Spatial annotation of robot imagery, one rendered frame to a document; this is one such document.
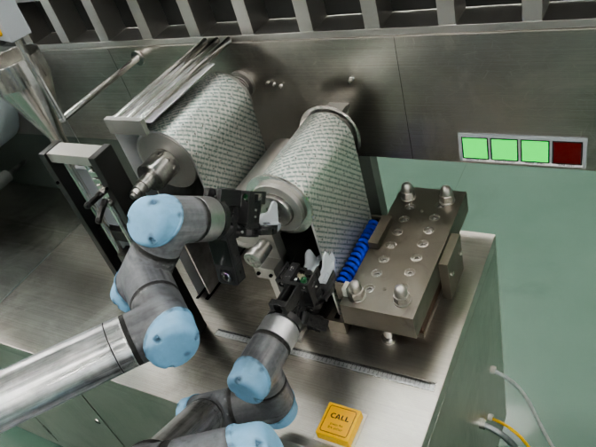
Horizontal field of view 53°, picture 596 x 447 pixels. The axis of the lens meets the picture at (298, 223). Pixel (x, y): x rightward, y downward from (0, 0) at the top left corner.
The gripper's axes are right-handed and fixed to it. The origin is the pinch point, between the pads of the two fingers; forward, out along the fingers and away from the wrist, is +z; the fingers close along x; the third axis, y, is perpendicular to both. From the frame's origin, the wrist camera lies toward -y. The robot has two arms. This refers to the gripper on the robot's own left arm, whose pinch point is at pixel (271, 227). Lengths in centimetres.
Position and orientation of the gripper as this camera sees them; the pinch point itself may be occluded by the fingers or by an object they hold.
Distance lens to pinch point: 116.6
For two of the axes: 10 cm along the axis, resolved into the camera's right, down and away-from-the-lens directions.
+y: 0.9, -9.9, -0.8
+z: 4.9, -0.2, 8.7
